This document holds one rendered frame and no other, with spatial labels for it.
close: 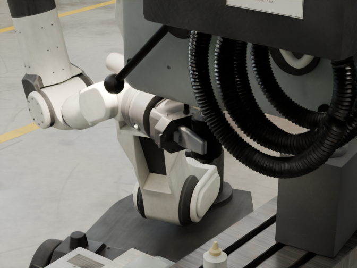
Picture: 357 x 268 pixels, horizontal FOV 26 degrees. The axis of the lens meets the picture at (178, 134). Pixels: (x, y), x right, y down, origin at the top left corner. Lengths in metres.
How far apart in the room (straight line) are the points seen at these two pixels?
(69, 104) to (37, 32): 0.16
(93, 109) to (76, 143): 2.93
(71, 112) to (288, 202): 0.44
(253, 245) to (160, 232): 0.78
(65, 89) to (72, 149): 2.66
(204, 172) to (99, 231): 0.35
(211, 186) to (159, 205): 0.17
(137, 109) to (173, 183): 0.81
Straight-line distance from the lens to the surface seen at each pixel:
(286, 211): 1.46
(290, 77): 0.92
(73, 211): 3.57
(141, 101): 1.25
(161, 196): 2.09
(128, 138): 1.99
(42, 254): 2.13
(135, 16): 1.07
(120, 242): 2.20
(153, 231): 2.25
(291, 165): 0.76
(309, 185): 1.42
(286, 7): 0.60
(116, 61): 1.33
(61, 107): 1.54
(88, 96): 1.35
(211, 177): 2.21
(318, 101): 0.91
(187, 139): 1.17
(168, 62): 1.05
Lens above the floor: 1.69
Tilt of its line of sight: 23 degrees down
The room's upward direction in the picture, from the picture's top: straight up
